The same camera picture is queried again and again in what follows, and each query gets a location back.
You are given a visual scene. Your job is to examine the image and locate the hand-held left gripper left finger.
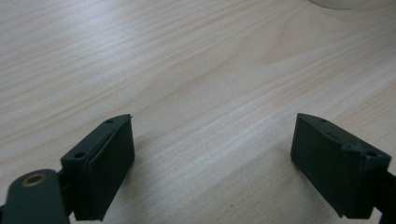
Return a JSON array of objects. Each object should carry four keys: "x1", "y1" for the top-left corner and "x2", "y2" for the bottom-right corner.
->
[{"x1": 60, "y1": 113, "x2": 135, "y2": 222}]

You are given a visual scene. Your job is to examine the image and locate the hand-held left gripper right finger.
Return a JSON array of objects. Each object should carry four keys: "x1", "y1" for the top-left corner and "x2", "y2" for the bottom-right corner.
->
[{"x1": 290, "y1": 112, "x2": 392, "y2": 219}]

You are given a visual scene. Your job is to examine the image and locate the cream square bin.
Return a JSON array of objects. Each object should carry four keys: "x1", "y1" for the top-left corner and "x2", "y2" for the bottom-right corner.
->
[{"x1": 307, "y1": 0, "x2": 372, "y2": 10}]

